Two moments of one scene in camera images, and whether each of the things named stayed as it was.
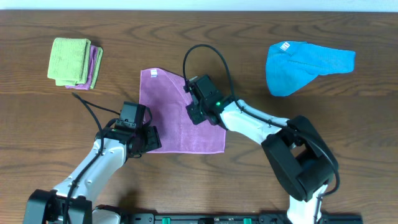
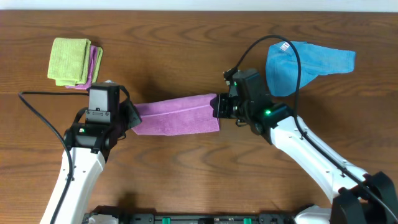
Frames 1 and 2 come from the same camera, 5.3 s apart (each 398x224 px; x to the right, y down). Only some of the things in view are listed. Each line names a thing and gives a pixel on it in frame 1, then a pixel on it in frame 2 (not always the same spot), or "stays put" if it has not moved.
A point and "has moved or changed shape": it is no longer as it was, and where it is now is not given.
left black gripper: x=152 y=139 → x=133 y=115
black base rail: x=236 y=218 stays put
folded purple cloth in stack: x=92 y=58 stays put
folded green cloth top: x=68 y=61 stays put
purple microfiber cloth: x=167 y=96 has moved or changed shape
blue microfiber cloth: x=291 y=65 stays put
